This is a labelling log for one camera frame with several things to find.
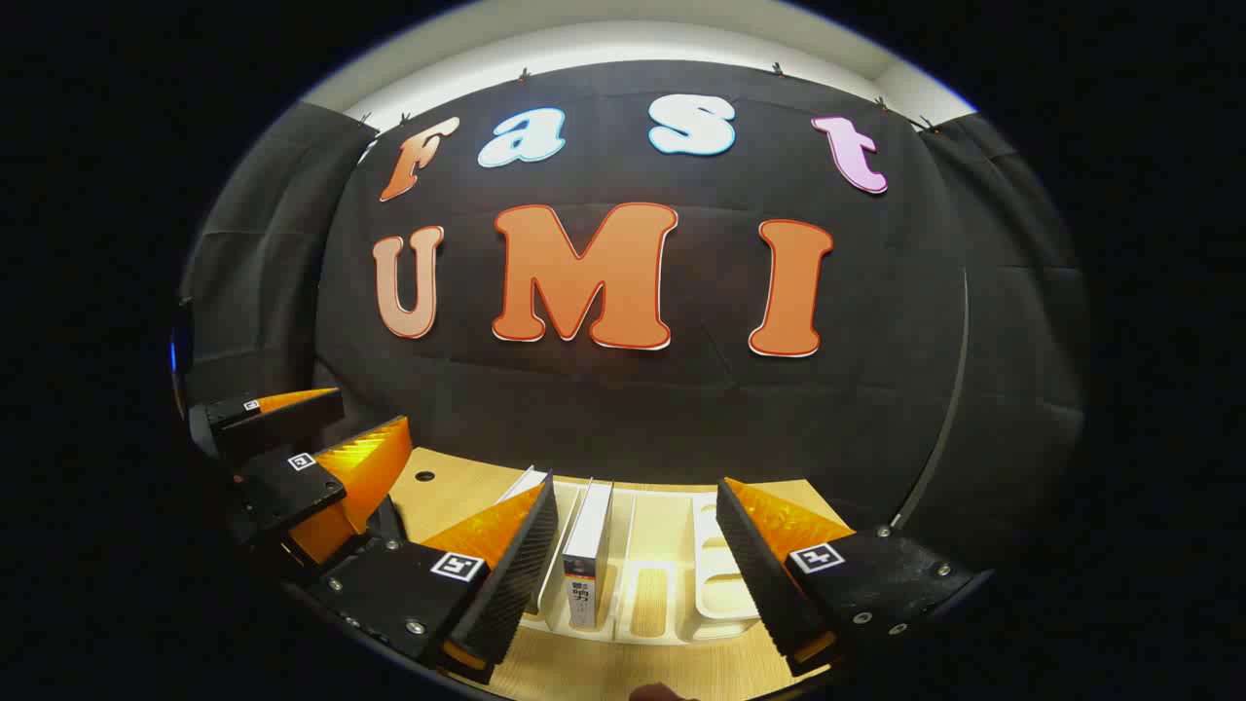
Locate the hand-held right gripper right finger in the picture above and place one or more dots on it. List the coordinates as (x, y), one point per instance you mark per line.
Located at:
(759, 574)

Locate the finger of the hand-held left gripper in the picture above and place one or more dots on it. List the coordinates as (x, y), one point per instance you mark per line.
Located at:
(282, 421)
(292, 487)

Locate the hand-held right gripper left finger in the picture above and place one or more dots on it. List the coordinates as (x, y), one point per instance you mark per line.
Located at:
(516, 574)

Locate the white bookshelf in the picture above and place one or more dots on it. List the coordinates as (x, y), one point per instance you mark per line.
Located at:
(715, 574)

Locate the black spine book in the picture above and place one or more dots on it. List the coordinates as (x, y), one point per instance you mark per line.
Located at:
(584, 545)

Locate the blue cover book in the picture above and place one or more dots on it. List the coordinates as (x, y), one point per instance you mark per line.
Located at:
(526, 482)

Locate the black backdrop cloth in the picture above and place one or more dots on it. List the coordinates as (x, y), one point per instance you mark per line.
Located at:
(623, 409)

